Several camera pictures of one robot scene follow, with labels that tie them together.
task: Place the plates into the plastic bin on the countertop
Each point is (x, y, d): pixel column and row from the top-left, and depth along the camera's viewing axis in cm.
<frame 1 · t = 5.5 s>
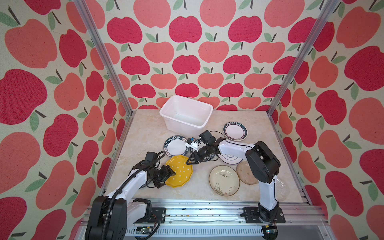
left hand: (174, 177, 84), fingers open
right hand: (190, 161, 88), fingers open
white plastic bin: (186, 116, 119), point 2 cm above the table
teal rim lettered plate left: (175, 145, 105), on the table
yellow polka dot plate: (183, 172, 87), point 4 cm above the table
teal rim lettered plate middle: (210, 157, 96), point 2 cm above the table
small teal rim plate: (235, 131, 110), on the table
cream plate with plant drawing: (224, 180, 86), point 2 cm above the table
brown glass plate: (241, 176, 85), point 4 cm above the table

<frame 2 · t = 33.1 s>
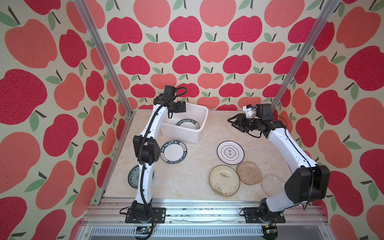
left hand: (181, 108, 96), fingers open
right hand: (232, 121, 82), fingers open
teal rim lettered plate middle: (189, 123, 113), point 3 cm above the table
blue patterned plate: (130, 177, 88), point 2 cm above the table
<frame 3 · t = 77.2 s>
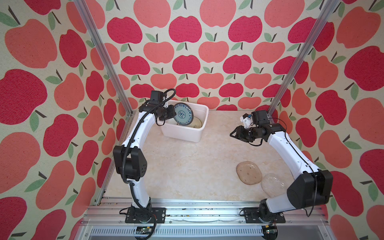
left hand: (178, 113, 88), fingers closed
right hand: (236, 135, 83), fingers open
cream plate with plant drawing: (196, 123, 110), point 5 cm above the table
blue patterned plate: (184, 114, 94), point 22 cm above the table
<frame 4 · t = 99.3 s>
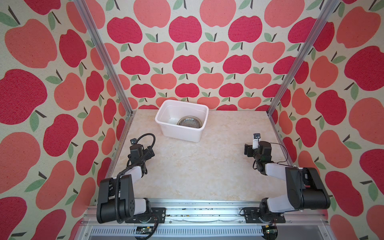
left hand: (145, 150, 93), fingers open
right hand: (256, 143, 94), fingers open
clear glass plate: (190, 121, 110), point 6 cm above the table
